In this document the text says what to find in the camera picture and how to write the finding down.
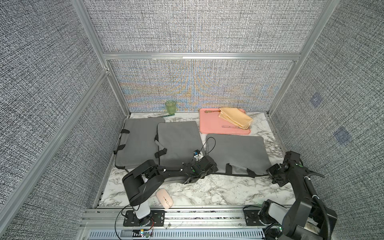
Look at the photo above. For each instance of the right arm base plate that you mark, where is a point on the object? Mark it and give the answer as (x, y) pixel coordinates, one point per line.
(251, 216)

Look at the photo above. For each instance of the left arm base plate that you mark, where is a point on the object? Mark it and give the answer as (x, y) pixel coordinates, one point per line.
(155, 218)

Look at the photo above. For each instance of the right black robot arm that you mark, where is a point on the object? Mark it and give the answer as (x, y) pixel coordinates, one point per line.
(308, 218)

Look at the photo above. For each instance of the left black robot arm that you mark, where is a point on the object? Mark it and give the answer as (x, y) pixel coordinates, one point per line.
(145, 180)

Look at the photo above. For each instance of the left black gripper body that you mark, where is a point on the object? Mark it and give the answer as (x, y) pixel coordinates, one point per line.
(211, 170)

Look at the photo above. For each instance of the grey laptop bag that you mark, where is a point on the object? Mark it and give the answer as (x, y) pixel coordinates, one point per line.
(239, 156)
(136, 142)
(177, 142)

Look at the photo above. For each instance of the pink computer mouse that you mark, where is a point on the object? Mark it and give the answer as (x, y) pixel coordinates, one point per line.
(164, 198)

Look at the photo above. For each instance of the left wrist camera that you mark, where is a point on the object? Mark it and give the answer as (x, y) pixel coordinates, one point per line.
(197, 155)

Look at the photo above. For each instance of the green glass cup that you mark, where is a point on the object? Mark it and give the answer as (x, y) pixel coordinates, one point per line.
(171, 107)

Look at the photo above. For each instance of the pink laptop sleeve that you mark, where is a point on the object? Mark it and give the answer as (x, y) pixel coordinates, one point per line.
(210, 123)

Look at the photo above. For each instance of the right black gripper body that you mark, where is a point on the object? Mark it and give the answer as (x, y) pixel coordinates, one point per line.
(274, 173)

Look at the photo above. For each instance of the aluminium front rail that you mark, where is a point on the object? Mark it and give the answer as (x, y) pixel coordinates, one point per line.
(196, 223)

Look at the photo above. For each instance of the folded yellow cloth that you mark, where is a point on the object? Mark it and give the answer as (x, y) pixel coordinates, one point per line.
(236, 117)

